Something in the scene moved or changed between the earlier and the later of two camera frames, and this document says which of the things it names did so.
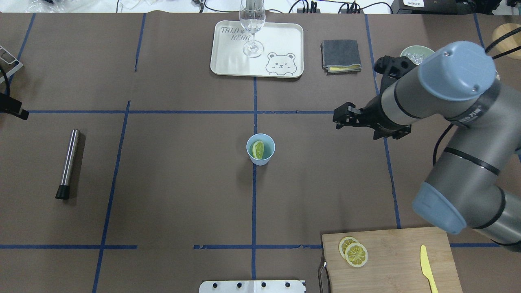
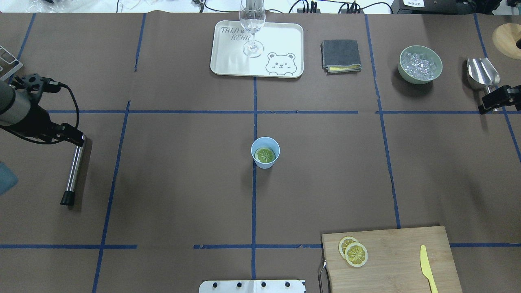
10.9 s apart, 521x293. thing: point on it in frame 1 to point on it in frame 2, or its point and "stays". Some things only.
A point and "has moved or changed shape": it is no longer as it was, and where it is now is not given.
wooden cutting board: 394,264 stays
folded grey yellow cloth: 340,56 stays
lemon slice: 344,243 stays
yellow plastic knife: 426,269 stays
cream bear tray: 276,51 stays
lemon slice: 258,149 to 265,155
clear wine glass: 252,14 stays
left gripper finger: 10,105 to 70,133
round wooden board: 502,31 stays
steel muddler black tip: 63,192 has moved or changed shape
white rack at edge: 8,62 stays
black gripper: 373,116 to 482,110
